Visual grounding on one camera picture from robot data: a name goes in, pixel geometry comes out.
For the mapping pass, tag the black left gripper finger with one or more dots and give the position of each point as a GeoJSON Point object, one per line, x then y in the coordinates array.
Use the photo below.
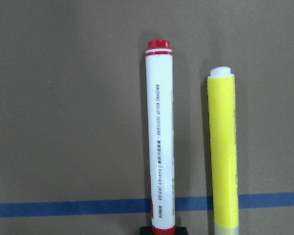
{"type": "Point", "coordinates": [147, 230]}

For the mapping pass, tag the red white marker pen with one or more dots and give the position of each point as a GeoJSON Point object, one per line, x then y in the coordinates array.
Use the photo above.
{"type": "Point", "coordinates": [159, 82]}

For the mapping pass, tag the blue tape line crosswise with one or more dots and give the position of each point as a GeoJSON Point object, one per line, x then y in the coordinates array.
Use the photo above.
{"type": "Point", "coordinates": [98, 207]}

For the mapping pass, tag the yellow highlighter pen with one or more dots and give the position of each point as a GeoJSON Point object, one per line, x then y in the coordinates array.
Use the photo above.
{"type": "Point", "coordinates": [223, 149]}

